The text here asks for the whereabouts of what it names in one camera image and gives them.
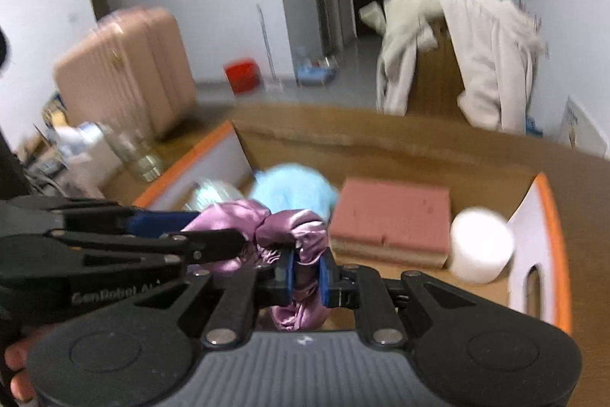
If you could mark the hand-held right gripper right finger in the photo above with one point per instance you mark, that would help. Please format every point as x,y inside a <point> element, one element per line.
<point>325,280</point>

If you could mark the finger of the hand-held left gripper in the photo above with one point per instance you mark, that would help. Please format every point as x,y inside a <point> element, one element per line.
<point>214,245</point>
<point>162,223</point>

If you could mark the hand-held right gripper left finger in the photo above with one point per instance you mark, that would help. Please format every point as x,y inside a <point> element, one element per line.
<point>286,278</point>

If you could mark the clear plastic ball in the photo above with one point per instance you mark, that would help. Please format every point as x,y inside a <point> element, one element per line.
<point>214,195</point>

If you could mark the purple satin scrunchie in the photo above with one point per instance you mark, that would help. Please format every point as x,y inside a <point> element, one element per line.
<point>281,228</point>

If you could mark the light blue fluffy cloth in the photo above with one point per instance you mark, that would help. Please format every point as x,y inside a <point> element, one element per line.
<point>295,190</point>

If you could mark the pink sponge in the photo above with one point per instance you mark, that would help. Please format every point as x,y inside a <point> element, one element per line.
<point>391,211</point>

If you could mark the red cardboard box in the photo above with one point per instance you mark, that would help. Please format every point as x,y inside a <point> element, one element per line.
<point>395,149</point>

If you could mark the white round sponge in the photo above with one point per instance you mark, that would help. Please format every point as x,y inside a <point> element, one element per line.
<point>481,242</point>

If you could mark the person's left hand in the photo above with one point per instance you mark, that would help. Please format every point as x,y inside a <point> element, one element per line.
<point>19,369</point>

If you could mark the glass cup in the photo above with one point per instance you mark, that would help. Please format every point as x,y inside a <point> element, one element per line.
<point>136,154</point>

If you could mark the plastic bag with white packet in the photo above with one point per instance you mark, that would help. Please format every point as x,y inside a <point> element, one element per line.
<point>81,154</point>

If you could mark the pink suitcase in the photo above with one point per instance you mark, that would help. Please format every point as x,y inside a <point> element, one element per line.
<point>128,68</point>

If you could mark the red plastic basin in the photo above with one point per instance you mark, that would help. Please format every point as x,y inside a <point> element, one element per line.
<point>242,77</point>

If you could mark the blue plastic tray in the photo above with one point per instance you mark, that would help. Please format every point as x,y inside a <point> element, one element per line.
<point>314,73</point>

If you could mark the white floor stand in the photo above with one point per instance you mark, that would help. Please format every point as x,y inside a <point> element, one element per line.
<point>268,49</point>

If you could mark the wooden chair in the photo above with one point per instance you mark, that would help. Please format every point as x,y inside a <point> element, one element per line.
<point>438,78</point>

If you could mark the black cloth pouch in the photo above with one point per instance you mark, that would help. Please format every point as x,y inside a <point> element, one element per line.
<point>3,47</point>

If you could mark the white printed sheet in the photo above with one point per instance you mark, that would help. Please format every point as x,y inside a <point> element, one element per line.
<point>576,125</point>

